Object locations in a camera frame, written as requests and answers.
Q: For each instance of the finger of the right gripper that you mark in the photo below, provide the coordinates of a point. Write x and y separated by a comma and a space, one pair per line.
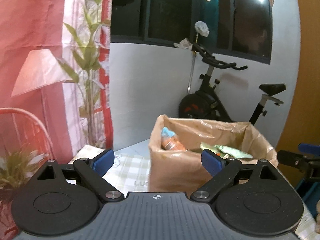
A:
295, 160
309, 148

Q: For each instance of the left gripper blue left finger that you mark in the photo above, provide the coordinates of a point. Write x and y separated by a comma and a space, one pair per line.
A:
90, 173

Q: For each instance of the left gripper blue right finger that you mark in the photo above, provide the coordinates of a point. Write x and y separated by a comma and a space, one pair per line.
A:
223, 173

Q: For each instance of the green white snack bag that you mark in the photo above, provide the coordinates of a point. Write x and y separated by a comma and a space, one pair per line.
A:
226, 151

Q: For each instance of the person right hand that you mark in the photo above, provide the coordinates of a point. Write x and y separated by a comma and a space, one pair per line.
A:
317, 218

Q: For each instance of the checked green tablecloth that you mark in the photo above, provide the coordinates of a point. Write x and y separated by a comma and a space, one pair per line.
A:
135, 168

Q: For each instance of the brown cardboard box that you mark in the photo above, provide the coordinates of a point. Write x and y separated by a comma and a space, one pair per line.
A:
191, 132

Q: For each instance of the blue snack packet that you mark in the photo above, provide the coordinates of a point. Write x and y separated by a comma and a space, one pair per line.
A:
170, 141

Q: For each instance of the black exercise bike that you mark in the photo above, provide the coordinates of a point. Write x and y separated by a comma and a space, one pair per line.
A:
221, 94

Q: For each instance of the white cloth on bike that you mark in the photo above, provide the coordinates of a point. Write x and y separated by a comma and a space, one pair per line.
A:
201, 28

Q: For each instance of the dark window frame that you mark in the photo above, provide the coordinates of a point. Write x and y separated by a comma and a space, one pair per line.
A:
239, 28

